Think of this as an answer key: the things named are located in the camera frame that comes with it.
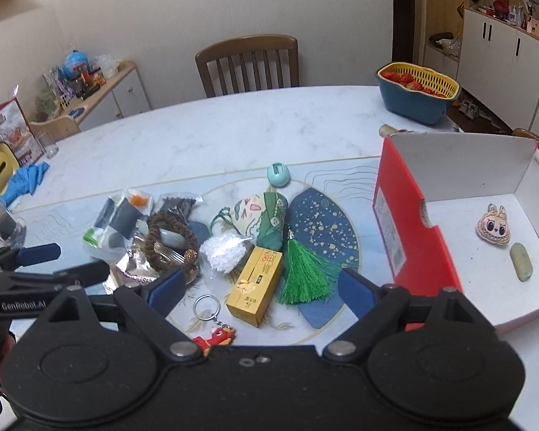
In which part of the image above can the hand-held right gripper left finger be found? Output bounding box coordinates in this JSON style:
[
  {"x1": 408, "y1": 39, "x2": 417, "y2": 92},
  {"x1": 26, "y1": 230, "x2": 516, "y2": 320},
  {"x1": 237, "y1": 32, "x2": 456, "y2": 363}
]
[{"x1": 36, "y1": 266, "x2": 206, "y2": 362}]

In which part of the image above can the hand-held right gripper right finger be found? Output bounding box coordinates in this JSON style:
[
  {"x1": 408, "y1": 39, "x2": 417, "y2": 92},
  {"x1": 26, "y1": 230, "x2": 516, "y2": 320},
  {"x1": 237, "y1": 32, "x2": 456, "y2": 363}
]
[{"x1": 322, "y1": 268, "x2": 493, "y2": 362}]

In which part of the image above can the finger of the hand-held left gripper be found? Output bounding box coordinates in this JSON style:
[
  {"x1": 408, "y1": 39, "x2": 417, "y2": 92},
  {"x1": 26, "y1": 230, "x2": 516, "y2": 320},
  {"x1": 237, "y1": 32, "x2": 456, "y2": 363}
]
[
  {"x1": 0, "y1": 242, "x2": 62, "y2": 275},
  {"x1": 0, "y1": 260, "x2": 111, "y2": 296}
]

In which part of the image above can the pale green translucent trinket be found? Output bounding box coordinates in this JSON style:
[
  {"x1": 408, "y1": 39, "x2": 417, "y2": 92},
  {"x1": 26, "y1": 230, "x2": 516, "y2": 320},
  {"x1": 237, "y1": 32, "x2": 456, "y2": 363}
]
[{"x1": 159, "y1": 228, "x2": 190, "y2": 249}]

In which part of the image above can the yellow carton box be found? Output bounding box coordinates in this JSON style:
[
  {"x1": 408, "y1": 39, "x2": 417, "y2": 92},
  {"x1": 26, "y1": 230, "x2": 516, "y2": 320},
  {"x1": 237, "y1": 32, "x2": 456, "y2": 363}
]
[{"x1": 225, "y1": 246, "x2": 284, "y2": 328}]

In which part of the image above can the green and white printed pouch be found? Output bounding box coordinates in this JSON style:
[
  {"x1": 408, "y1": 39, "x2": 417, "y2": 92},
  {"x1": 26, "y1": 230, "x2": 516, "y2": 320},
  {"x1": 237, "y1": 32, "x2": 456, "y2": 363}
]
[{"x1": 211, "y1": 191, "x2": 290, "y2": 253}]

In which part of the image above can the red and white cardboard box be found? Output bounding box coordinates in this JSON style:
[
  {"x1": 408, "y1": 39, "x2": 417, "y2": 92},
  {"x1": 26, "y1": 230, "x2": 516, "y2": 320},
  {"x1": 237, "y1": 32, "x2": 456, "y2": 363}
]
[{"x1": 372, "y1": 131, "x2": 539, "y2": 335}]

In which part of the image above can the person's left hand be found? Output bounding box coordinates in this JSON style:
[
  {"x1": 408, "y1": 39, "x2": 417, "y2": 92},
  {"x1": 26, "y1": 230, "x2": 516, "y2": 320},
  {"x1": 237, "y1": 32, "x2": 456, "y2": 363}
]
[{"x1": 0, "y1": 330, "x2": 17, "y2": 382}]

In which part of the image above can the silver foil packet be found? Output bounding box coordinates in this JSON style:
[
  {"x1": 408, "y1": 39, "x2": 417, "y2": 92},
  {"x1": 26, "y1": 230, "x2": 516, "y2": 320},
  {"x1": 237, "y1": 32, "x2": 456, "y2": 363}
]
[{"x1": 104, "y1": 232, "x2": 199, "y2": 295}]

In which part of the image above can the green tassel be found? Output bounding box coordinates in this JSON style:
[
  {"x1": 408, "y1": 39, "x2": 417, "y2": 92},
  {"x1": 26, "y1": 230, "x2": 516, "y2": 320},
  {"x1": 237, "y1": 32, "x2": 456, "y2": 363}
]
[{"x1": 277, "y1": 229, "x2": 343, "y2": 306}]

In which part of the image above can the clear packet with grey items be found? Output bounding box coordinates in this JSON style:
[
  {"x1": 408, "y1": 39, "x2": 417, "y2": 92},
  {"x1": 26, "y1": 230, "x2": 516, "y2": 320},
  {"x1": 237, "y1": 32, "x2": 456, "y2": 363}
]
[{"x1": 83, "y1": 190, "x2": 154, "y2": 262}]

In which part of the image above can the white crystal bead bag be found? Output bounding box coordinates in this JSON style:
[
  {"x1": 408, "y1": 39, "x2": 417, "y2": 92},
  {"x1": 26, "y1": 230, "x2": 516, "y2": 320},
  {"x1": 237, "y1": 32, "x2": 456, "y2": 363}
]
[{"x1": 199, "y1": 232, "x2": 253, "y2": 275}]

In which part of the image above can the keyring with red charm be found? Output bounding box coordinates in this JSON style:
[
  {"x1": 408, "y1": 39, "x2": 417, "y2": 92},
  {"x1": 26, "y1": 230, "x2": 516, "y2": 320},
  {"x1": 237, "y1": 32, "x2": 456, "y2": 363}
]
[{"x1": 193, "y1": 295, "x2": 238, "y2": 352}]

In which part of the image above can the blue rubber glove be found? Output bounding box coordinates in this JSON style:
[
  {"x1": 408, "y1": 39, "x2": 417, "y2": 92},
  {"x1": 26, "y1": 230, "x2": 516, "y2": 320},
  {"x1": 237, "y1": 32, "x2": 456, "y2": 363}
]
[{"x1": 2, "y1": 162, "x2": 51, "y2": 210}]

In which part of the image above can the navy gold-speckled fan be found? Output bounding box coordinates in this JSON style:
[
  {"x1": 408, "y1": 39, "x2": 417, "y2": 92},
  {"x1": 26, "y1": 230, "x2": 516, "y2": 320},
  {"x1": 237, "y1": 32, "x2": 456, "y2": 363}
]
[{"x1": 286, "y1": 187, "x2": 365, "y2": 331}]

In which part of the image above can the clear bag of dark pins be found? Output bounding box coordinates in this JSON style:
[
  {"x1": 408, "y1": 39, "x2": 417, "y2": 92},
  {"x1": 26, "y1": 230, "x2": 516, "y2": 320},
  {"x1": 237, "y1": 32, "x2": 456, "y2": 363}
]
[{"x1": 155, "y1": 193, "x2": 204, "y2": 235}]

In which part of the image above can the small drinking glass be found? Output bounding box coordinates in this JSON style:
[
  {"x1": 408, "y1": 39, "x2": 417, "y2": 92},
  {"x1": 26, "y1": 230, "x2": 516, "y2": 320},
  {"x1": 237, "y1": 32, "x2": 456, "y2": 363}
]
[{"x1": 35, "y1": 130, "x2": 60, "y2": 159}]

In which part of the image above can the red printed snack box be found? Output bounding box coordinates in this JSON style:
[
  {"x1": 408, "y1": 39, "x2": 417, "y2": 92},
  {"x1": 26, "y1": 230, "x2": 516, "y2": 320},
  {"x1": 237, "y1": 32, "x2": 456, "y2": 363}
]
[{"x1": 0, "y1": 98, "x2": 46, "y2": 165}]

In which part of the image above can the light blue printed table mat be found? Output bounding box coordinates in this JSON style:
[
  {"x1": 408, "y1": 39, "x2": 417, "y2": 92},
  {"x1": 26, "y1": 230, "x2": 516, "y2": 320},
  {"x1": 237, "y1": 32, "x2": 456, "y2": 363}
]
[{"x1": 9, "y1": 156, "x2": 389, "y2": 347}]

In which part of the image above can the teal round pencil sharpener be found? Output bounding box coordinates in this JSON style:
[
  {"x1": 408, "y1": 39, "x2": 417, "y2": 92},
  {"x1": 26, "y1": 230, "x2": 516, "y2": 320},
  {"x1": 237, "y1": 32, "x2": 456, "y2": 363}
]
[{"x1": 267, "y1": 163, "x2": 292, "y2": 188}]

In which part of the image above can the rabbit-eared plush face charm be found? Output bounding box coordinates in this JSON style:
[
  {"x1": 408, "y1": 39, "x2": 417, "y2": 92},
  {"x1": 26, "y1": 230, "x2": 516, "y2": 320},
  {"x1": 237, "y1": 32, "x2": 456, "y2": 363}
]
[{"x1": 475, "y1": 204, "x2": 513, "y2": 248}]

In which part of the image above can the pale green oval stone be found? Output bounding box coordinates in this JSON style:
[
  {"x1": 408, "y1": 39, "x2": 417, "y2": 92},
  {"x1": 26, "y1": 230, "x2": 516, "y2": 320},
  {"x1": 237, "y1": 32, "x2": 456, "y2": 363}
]
[{"x1": 509, "y1": 242, "x2": 534, "y2": 283}]

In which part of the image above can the beige translucent bottle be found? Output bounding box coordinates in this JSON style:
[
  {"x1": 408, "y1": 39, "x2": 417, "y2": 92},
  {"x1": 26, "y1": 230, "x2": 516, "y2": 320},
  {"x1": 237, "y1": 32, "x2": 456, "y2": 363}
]
[{"x1": 378, "y1": 124, "x2": 415, "y2": 138}]

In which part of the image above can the wood and white sideboard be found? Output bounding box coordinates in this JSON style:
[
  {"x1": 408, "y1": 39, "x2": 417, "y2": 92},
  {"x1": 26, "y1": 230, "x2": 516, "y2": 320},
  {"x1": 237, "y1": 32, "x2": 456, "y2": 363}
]
[{"x1": 29, "y1": 60, "x2": 153, "y2": 141}]

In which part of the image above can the blue globe toy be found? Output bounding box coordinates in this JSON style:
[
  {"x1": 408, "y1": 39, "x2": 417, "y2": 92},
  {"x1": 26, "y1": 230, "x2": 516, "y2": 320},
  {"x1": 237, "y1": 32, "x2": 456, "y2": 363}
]
[{"x1": 64, "y1": 50, "x2": 89, "y2": 77}]

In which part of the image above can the yellow and blue strainer basket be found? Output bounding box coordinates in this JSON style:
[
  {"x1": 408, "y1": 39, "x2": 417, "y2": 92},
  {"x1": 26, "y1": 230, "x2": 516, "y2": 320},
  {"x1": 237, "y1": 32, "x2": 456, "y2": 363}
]
[{"x1": 376, "y1": 61, "x2": 461, "y2": 127}]

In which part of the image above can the pile of strawberries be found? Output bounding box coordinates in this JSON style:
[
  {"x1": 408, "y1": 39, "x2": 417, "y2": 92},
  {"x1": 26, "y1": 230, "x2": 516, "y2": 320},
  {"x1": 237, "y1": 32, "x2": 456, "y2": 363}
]
[{"x1": 382, "y1": 70, "x2": 447, "y2": 98}]

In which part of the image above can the light wooden chair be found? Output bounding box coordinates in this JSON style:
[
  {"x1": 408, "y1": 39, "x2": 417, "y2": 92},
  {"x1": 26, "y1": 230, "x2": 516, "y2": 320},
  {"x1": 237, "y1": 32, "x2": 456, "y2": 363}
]
[{"x1": 511, "y1": 128, "x2": 539, "y2": 156}]

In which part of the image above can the brown slatted wooden chair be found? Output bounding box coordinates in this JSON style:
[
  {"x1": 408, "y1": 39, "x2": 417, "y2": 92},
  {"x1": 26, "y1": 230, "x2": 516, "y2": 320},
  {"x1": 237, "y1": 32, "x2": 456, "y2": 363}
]
[{"x1": 195, "y1": 34, "x2": 300, "y2": 98}]

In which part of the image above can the white tall cabinet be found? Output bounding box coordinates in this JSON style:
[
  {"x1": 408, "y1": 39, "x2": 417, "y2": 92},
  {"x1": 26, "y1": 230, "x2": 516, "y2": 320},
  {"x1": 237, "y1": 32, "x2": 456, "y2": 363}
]
[{"x1": 455, "y1": 0, "x2": 539, "y2": 136}]

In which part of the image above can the dark wooden door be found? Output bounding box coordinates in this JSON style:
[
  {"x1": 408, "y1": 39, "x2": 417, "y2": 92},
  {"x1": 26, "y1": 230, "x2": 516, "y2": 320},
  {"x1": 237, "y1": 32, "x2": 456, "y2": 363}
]
[{"x1": 391, "y1": 0, "x2": 428, "y2": 67}]

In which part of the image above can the brown wooden bead bracelet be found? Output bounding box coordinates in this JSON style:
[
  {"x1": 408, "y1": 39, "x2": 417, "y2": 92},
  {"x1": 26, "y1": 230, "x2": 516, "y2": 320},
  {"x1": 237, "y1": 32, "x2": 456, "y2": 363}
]
[{"x1": 144, "y1": 212, "x2": 201, "y2": 275}]

